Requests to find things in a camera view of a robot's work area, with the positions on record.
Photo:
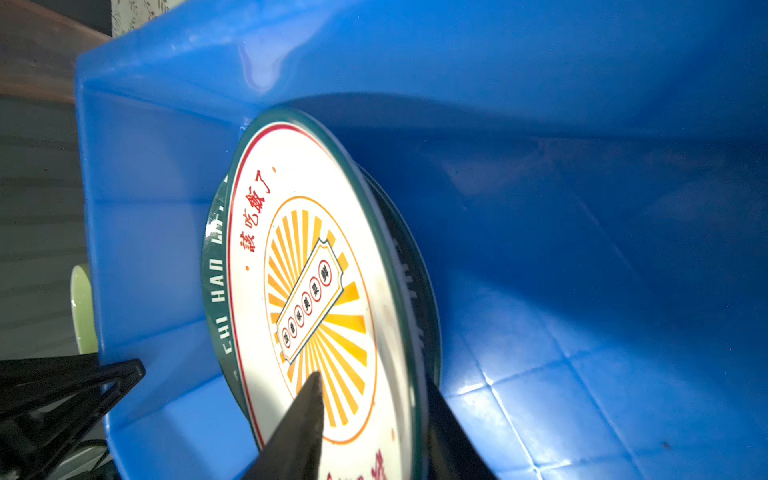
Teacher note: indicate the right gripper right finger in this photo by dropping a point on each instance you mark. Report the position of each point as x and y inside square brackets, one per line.
[450, 453]

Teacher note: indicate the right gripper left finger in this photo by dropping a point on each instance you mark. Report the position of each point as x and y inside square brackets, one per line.
[294, 450]

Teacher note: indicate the blue plastic bin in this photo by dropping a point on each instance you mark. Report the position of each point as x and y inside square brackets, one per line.
[586, 182]

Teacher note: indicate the orange sunburst plate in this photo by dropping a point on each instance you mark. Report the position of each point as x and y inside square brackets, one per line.
[314, 287]

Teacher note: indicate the green rim lettered plate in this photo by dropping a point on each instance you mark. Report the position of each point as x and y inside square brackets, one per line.
[418, 284]

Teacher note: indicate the green bowl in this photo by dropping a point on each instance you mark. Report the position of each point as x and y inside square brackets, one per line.
[81, 298]

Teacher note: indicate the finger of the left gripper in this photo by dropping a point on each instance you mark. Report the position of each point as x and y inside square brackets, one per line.
[48, 405]

